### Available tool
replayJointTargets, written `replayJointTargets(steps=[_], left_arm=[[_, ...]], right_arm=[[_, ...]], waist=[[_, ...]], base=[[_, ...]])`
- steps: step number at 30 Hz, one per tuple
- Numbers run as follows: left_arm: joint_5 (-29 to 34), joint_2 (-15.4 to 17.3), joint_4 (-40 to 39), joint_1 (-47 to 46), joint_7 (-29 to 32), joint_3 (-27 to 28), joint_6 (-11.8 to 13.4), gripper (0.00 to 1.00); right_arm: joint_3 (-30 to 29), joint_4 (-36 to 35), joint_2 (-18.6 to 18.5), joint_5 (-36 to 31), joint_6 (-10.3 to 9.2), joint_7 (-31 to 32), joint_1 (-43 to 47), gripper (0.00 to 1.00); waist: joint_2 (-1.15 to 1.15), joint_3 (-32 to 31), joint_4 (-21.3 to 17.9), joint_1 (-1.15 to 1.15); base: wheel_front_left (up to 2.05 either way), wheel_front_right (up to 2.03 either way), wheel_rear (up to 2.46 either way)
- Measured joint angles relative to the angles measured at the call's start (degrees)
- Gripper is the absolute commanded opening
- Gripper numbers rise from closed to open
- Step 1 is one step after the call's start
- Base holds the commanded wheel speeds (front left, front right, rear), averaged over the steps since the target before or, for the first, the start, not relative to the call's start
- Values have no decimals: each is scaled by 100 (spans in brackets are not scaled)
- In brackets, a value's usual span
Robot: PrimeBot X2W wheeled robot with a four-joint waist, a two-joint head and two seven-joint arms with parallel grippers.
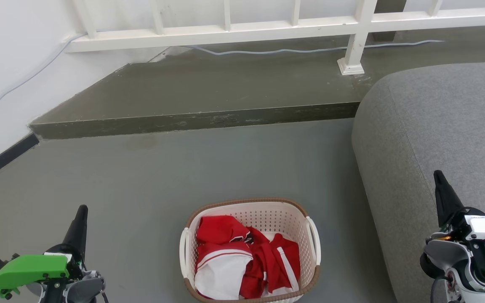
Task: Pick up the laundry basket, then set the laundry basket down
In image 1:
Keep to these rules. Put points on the white wooden railing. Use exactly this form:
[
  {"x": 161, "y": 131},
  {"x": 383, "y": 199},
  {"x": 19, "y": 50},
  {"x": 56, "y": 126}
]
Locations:
[{"x": 209, "y": 33}]

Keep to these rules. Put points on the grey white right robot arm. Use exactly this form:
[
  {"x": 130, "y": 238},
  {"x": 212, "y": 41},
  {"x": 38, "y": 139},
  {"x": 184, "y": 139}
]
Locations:
[{"x": 465, "y": 265}]

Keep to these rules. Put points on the white garment with red trim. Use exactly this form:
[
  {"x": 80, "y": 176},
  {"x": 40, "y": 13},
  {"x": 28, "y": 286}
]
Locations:
[{"x": 221, "y": 275}]

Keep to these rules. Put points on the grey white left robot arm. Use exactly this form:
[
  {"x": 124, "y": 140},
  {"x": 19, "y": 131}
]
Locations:
[{"x": 78, "y": 288}]

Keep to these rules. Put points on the cream perforated laundry basket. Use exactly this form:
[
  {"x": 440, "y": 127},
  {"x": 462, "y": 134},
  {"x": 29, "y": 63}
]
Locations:
[{"x": 272, "y": 214}]

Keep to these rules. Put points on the grey fabric sofa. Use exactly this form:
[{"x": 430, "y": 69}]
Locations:
[{"x": 444, "y": 122}]

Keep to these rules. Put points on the black baseboard strip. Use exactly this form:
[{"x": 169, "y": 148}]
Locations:
[{"x": 4, "y": 159}]

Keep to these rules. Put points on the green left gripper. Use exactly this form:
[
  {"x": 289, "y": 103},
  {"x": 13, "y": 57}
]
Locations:
[{"x": 27, "y": 269}]

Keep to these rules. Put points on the red sports jersey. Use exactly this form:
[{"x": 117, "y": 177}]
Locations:
[{"x": 267, "y": 259}]

